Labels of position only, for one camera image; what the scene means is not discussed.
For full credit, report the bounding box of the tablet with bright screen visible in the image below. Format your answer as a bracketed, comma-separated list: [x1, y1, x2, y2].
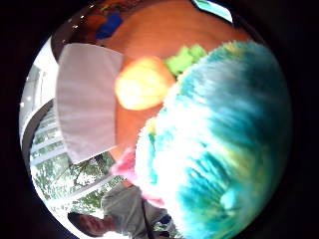
[191, 0, 234, 25]

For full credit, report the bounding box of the blue object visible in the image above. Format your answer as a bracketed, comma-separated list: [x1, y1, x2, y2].
[95, 13, 125, 41]

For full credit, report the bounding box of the teal fuzzy plush toy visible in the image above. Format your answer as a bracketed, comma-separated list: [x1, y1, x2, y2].
[111, 39, 294, 239]

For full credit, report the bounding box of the orange plush carrot green top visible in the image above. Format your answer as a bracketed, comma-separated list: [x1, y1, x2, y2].
[114, 44, 208, 112]

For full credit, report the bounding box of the the person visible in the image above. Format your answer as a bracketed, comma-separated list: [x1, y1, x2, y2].
[67, 184, 182, 239]

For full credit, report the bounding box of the black strap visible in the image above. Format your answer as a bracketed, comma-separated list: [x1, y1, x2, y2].
[141, 197, 156, 239]

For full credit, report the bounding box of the white railing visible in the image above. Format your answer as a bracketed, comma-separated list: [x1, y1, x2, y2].
[29, 108, 125, 204]

